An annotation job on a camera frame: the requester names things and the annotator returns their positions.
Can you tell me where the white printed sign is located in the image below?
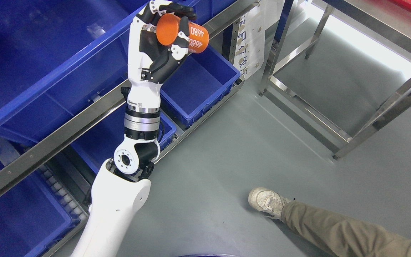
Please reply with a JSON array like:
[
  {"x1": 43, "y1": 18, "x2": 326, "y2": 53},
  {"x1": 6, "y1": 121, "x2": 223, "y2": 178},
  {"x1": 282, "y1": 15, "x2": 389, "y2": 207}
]
[{"x1": 233, "y1": 0, "x2": 284, "y2": 79}]

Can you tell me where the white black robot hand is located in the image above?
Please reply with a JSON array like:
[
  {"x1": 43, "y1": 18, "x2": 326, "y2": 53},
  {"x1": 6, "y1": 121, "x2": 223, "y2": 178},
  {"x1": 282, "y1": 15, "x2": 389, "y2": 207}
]
[{"x1": 127, "y1": 0, "x2": 196, "y2": 113}]

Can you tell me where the white sneaker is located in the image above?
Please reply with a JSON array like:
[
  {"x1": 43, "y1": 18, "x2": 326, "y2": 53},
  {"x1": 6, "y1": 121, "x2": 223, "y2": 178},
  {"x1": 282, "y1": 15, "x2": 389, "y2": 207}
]
[{"x1": 248, "y1": 187, "x2": 291, "y2": 220}]

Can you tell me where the steel shelf rack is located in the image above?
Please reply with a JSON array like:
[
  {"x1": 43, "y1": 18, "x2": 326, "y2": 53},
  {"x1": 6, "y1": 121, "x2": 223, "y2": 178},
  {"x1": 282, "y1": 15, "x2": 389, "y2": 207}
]
[{"x1": 0, "y1": 0, "x2": 258, "y2": 257}]

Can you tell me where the khaki trouser leg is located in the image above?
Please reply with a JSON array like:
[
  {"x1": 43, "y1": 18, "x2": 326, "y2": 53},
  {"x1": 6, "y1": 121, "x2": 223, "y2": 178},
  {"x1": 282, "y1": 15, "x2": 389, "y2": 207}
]
[{"x1": 281, "y1": 201, "x2": 411, "y2": 257}]

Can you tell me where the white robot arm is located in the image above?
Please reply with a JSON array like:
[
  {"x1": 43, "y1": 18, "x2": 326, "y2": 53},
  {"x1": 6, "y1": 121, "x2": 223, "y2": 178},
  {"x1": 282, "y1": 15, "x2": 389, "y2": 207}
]
[{"x1": 71, "y1": 107, "x2": 161, "y2": 257}]

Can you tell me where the large blue upper bin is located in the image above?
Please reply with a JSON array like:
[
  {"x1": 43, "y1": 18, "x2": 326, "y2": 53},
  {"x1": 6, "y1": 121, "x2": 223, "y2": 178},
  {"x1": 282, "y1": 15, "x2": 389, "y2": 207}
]
[{"x1": 0, "y1": 0, "x2": 238, "y2": 145}]

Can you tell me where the steel table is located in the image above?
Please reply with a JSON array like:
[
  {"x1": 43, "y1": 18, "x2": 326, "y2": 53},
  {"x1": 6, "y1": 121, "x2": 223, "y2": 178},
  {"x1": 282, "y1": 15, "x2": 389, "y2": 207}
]
[{"x1": 257, "y1": 0, "x2": 411, "y2": 163}]

